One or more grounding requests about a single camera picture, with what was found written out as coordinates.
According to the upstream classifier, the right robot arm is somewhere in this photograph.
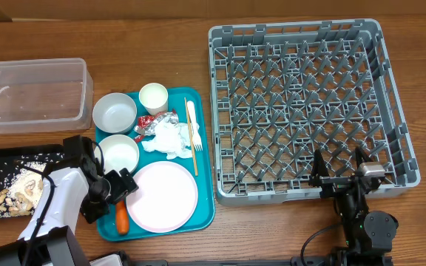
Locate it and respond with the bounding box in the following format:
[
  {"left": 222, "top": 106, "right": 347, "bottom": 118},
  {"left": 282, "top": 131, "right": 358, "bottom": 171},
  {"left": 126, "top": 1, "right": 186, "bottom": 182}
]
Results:
[{"left": 290, "top": 147, "right": 399, "bottom": 266}]

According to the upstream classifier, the grey dishwasher rack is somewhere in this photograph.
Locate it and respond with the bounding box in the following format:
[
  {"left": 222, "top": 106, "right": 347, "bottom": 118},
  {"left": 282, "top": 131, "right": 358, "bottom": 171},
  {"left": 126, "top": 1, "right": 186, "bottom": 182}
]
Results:
[{"left": 208, "top": 18, "right": 421, "bottom": 206}]

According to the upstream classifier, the wooden chopstick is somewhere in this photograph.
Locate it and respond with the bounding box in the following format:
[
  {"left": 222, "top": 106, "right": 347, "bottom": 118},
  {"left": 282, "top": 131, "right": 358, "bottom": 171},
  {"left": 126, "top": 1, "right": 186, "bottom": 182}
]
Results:
[{"left": 184, "top": 98, "right": 198, "bottom": 177}]

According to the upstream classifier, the teal plastic tray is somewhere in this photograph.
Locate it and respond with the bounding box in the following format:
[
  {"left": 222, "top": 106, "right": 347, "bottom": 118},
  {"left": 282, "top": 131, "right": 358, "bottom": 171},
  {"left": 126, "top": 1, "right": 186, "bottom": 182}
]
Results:
[{"left": 96, "top": 87, "right": 215, "bottom": 242}]

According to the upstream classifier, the clear plastic bin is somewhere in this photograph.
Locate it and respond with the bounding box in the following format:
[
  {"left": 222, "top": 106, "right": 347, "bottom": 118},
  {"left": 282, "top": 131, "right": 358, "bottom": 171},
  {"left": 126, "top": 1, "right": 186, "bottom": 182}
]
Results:
[{"left": 0, "top": 58, "right": 93, "bottom": 134}]

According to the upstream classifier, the white plastic fork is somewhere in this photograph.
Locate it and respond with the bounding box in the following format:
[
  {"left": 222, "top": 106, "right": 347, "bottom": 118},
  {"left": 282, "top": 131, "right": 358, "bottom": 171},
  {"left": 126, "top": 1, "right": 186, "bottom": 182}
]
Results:
[{"left": 186, "top": 100, "right": 203, "bottom": 151}]

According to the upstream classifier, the white round plate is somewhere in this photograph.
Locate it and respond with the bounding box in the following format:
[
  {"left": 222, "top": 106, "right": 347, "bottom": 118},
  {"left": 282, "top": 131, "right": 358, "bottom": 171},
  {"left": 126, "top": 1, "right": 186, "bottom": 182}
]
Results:
[{"left": 126, "top": 161, "right": 198, "bottom": 233}]

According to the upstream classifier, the grey bowl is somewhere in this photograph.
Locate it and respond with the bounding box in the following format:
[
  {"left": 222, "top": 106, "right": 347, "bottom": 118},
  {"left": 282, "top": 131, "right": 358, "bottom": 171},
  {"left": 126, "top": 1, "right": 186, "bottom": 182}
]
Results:
[{"left": 92, "top": 92, "right": 137, "bottom": 134}]

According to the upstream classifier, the rice and peanut shells pile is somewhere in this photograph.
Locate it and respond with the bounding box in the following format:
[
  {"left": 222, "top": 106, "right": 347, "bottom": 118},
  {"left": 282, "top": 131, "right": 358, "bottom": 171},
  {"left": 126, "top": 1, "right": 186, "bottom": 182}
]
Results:
[{"left": 0, "top": 159, "right": 46, "bottom": 219}]

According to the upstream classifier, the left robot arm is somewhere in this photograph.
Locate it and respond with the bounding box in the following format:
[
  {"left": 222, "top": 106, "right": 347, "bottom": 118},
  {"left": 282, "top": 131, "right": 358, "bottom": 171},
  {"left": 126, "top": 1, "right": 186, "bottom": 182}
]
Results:
[{"left": 0, "top": 135, "right": 138, "bottom": 266}]

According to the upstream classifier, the crumpled white napkin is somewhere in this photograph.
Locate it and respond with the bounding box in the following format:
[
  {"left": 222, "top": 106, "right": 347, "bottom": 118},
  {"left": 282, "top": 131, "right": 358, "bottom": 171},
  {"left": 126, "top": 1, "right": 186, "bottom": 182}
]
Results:
[{"left": 141, "top": 121, "right": 192, "bottom": 160}]

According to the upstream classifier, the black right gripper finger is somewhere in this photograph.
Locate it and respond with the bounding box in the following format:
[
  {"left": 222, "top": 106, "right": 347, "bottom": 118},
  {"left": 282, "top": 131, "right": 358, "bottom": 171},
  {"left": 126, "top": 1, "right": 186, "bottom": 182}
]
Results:
[
  {"left": 311, "top": 149, "right": 328, "bottom": 177},
  {"left": 355, "top": 146, "right": 373, "bottom": 165}
]

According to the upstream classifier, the red foil wrapper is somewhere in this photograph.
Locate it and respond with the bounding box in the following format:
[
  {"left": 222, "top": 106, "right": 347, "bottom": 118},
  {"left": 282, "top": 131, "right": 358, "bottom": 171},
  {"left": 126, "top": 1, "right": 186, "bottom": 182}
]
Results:
[{"left": 134, "top": 109, "right": 179, "bottom": 143}]

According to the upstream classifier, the black waste tray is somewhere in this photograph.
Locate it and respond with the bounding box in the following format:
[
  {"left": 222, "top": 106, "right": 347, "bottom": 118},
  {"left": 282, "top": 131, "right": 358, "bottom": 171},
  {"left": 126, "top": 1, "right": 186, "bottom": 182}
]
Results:
[{"left": 0, "top": 144, "right": 64, "bottom": 218}]

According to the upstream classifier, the white ceramic bowl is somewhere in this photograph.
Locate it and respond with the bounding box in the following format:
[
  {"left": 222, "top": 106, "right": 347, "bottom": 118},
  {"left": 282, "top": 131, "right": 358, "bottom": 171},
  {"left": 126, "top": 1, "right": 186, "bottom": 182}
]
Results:
[{"left": 94, "top": 134, "right": 140, "bottom": 174}]

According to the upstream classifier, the white paper cup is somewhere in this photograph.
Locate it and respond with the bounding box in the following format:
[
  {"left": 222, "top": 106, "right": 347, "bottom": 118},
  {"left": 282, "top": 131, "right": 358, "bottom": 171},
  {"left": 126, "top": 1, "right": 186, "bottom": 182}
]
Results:
[{"left": 139, "top": 83, "right": 169, "bottom": 115}]

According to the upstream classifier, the orange carrot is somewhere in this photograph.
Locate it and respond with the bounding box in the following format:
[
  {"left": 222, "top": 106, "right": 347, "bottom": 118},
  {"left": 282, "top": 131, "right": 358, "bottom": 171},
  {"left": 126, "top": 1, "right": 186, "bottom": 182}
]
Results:
[{"left": 115, "top": 201, "right": 129, "bottom": 235}]

